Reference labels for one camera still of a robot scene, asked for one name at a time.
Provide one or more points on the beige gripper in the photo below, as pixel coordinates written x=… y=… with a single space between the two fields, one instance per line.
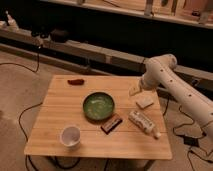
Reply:
x=137 y=88

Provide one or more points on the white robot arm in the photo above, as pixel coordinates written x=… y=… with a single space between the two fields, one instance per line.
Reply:
x=160 y=70

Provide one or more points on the green ceramic bowl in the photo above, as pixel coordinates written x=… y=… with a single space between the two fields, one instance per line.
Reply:
x=98 y=106

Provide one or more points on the brown chocolate bar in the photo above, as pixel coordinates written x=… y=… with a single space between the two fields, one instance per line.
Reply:
x=110 y=124

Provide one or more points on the white plastic bottle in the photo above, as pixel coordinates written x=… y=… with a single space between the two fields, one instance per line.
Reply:
x=144 y=123

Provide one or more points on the red brown sausage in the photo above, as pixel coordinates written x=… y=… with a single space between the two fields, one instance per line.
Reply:
x=76 y=82

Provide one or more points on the wooden table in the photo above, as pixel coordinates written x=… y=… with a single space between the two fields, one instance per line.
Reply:
x=67 y=125

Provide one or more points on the black power adapter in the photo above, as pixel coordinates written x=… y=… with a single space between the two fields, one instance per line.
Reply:
x=191 y=141

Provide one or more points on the white plastic cup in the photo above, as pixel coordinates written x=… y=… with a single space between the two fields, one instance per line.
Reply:
x=70 y=136

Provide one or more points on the black device on ledge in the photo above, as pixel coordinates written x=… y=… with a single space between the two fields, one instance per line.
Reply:
x=60 y=36

